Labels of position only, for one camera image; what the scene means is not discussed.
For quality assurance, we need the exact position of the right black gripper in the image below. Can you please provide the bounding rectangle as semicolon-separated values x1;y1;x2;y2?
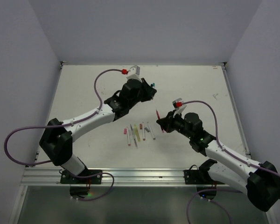
157;108;193;139

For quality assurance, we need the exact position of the magenta pen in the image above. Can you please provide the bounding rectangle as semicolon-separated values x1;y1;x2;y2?
156;109;164;133

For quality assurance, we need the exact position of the grey capped white pen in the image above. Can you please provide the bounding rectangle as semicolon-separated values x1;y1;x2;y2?
147;122;156;140

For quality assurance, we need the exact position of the brown capped white pen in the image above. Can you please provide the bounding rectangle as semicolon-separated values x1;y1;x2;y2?
141;122;146;141

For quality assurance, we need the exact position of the yellow pen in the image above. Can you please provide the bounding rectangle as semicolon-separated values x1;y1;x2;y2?
134;125;141;142

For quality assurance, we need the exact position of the dark purple pen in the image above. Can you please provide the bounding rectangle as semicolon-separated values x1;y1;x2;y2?
130;124;138;148

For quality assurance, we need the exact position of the pink capped white pen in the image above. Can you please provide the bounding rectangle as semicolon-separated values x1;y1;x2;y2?
126;127;131;146

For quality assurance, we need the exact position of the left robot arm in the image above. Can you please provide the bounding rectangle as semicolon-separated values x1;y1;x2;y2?
39;78;157;183

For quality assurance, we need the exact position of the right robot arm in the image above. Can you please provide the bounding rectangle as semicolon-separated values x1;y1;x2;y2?
156;111;280;212

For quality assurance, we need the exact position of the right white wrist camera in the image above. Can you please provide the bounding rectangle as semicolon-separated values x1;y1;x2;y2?
172;98;186;116

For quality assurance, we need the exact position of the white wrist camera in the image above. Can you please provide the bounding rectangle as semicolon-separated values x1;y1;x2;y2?
121;65;142;82
172;98;186;116

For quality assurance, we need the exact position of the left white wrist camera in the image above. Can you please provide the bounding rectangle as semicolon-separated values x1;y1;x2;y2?
121;65;142;82

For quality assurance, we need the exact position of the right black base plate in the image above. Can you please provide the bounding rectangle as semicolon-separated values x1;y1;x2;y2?
183;169;224;185

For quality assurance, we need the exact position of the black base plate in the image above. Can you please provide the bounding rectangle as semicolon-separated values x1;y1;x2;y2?
183;169;224;185
60;169;102;184

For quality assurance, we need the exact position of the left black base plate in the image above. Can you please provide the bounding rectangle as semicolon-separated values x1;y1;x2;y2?
60;169;102;184

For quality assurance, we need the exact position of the aluminium mounting rail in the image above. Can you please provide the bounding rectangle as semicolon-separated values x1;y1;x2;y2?
20;166;247;188

